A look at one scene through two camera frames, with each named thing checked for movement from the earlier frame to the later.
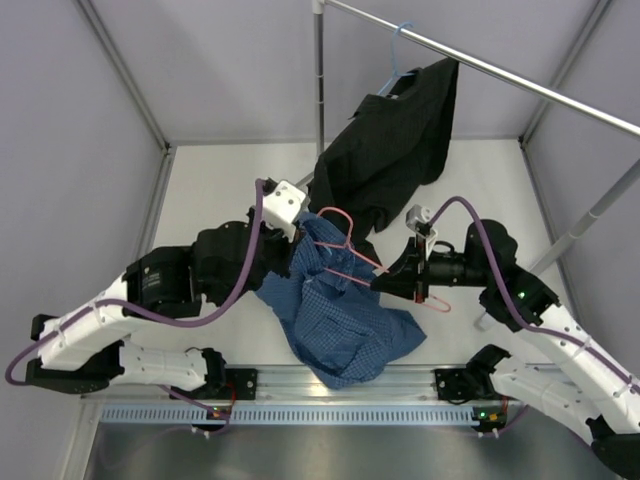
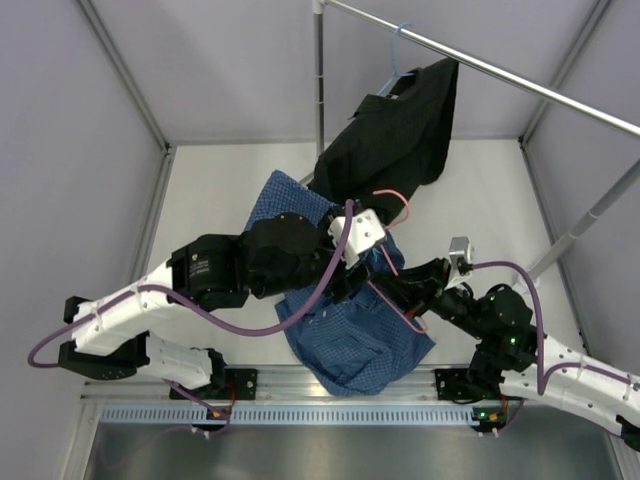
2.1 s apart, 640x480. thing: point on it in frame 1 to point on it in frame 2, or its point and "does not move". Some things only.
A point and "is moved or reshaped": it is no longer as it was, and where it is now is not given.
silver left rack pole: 319,7 does not move
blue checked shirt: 331,311 is moved or reshaped
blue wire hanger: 393,61 does not move
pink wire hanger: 368,283 is moved or reshaped
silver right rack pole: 626,180 does not move
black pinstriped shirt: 396,142 does not move
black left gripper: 285,245 to 341,287
